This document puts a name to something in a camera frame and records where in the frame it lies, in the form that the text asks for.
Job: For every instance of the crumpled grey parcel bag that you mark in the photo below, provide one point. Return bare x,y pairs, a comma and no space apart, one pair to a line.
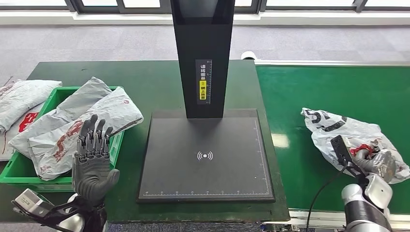
25,96

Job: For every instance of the white parcel bag black print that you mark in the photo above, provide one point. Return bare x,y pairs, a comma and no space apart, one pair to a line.
352,128

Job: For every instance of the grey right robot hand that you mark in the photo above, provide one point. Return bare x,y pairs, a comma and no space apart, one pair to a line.
381,165

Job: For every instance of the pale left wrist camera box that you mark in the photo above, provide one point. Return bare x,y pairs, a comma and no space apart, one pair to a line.
30,201

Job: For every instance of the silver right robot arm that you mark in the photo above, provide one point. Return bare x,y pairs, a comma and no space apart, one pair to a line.
362,211

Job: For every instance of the black inbound scanner machine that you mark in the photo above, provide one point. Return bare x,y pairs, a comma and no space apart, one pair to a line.
205,179

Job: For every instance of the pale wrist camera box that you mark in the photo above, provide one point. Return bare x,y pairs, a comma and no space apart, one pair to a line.
341,150
30,201

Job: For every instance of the green conveyor belt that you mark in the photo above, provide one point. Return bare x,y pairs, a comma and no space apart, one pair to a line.
320,96

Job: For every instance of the white round conveyor end cap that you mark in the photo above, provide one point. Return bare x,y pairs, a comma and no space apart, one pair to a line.
249,55

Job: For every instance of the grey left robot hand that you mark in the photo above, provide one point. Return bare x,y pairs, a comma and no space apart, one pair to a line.
91,173

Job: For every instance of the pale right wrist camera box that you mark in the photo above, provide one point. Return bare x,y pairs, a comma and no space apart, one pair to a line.
341,150

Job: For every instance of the plain grey parcel bag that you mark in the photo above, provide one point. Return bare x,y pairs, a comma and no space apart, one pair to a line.
83,93

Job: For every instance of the grey parcel bag red print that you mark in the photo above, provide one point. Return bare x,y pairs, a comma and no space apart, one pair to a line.
109,112

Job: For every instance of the green plastic crate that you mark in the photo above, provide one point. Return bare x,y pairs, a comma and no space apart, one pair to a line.
19,173

